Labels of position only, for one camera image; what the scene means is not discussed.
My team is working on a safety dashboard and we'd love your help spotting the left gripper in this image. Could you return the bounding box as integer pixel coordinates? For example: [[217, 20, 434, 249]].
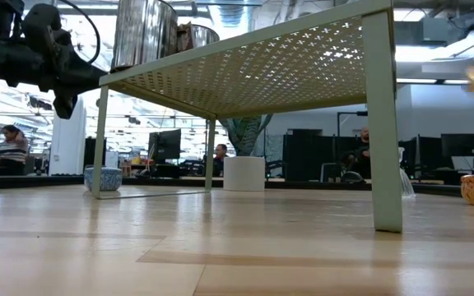
[[49, 44, 109, 120]]

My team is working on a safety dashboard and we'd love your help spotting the silver tin candle holder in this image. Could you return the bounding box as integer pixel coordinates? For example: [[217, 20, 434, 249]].
[[111, 0, 179, 72], [177, 22, 221, 53]]

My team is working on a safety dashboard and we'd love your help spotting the blue patterned candle holder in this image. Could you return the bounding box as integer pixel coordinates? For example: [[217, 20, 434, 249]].
[[83, 166, 123, 192]]

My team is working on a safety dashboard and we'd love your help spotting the clear glass candle holder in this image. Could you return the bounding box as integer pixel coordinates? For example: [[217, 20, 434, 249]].
[[397, 146, 417, 199]]

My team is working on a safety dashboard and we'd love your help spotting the white square pillar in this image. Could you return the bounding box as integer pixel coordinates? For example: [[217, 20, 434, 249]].
[[49, 98, 86, 176]]

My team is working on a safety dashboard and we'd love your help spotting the person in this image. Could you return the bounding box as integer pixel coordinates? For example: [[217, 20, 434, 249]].
[[213, 143, 230, 178], [341, 126, 372, 181], [0, 124, 30, 177]]

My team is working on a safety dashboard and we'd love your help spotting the black office monitor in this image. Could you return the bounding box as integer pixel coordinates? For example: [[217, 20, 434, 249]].
[[147, 128, 183, 161], [440, 132, 474, 158], [416, 135, 442, 170]]

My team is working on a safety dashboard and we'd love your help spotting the artificial plant in white pot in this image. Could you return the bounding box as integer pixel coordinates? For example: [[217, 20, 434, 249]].
[[219, 113, 274, 192]]

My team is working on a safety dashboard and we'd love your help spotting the black office partition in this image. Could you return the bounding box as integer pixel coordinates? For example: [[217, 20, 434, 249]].
[[282, 128, 369, 183]]

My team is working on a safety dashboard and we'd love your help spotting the green perforated mat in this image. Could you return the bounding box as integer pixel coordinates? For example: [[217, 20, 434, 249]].
[[91, 0, 405, 234]]

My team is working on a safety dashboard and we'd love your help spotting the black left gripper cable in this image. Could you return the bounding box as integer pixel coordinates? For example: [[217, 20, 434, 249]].
[[55, 0, 100, 66]]

